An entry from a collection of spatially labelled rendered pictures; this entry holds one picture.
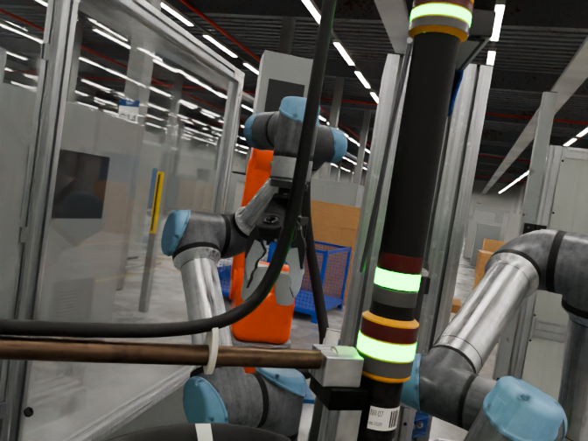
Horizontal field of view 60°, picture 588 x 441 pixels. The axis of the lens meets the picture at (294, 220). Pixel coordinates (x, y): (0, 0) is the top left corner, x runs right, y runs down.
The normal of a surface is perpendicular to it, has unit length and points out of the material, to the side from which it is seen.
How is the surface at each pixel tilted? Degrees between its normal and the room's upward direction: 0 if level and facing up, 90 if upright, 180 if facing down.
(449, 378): 43
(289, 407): 90
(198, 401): 96
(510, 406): 77
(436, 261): 90
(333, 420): 90
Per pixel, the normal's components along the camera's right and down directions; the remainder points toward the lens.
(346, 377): 0.33, 0.10
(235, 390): 0.51, -0.55
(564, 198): -0.26, 0.01
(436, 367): -0.17, -0.89
